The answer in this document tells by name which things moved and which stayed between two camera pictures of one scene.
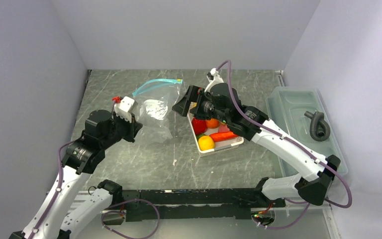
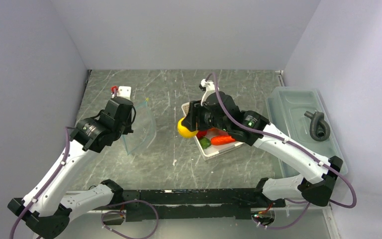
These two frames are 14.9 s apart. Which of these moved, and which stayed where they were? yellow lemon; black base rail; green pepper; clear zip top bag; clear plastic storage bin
Moved: clear zip top bag; yellow lemon; green pepper
Stayed: black base rail; clear plastic storage bin
